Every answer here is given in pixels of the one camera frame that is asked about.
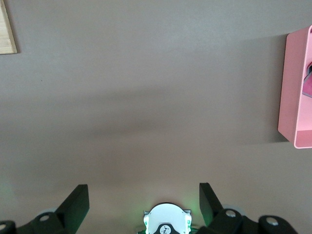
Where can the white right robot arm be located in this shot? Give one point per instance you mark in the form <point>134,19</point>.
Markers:
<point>165,219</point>

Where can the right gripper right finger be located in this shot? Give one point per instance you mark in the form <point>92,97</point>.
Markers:
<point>214,214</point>

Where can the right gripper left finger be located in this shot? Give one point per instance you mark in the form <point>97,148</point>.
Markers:
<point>73,209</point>

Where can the dark red cloth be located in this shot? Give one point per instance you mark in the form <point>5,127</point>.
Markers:
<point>308,86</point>

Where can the bamboo cutting board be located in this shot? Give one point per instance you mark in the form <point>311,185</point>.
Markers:
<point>6,26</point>

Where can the pink plastic bin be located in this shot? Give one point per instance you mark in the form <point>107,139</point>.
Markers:
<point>290,85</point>

